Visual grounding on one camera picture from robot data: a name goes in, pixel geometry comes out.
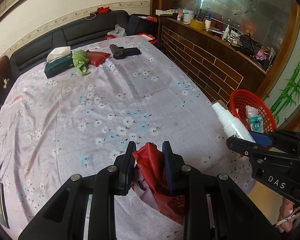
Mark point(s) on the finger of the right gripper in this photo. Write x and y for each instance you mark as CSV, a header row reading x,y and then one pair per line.
x,y
252,149
261,139

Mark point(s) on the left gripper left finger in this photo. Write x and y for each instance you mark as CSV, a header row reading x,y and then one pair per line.
x,y
125,170

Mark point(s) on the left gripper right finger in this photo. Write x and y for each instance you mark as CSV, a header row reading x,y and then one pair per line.
x,y
173,172

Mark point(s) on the teal tissue packet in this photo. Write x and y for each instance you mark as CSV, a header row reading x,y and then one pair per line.
x,y
256,123

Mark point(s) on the white spray bottle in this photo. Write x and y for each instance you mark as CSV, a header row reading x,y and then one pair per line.
x,y
232,126

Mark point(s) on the red wrapper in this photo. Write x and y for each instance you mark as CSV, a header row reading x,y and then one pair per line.
x,y
150,183

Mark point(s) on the white red printed plastic bag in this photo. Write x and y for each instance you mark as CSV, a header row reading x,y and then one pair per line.
x,y
251,112

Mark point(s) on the red plastic trash basket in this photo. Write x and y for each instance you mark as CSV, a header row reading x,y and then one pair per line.
x,y
240,99

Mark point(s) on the person right hand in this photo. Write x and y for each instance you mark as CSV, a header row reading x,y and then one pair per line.
x,y
285,210

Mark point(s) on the bamboo painted glass panel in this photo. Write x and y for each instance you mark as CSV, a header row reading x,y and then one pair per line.
x,y
284,98

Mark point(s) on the floral purple tablecloth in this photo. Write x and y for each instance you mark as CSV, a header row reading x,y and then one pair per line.
x,y
79,124

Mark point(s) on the brown wooden cabinet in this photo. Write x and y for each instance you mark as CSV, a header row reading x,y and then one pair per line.
x,y
217,67

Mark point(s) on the red pouch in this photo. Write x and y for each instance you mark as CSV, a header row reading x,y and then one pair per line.
x,y
97,58

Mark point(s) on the black toy pistol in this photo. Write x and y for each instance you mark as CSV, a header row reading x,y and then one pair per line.
x,y
122,53

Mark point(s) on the green cloth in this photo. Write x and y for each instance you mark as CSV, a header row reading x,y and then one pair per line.
x,y
80,62

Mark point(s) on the red white gift box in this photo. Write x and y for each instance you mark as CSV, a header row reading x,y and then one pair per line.
x,y
149,38

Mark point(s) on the green tissue box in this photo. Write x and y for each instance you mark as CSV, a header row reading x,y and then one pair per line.
x,y
58,61

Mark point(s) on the yellow tape roll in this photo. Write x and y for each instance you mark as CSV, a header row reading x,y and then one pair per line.
x,y
197,25

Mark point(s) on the white plastic bag on sofa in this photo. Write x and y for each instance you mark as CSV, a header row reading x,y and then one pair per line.
x,y
118,31

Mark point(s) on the black leather sofa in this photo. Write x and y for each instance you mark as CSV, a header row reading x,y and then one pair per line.
x,y
74,34

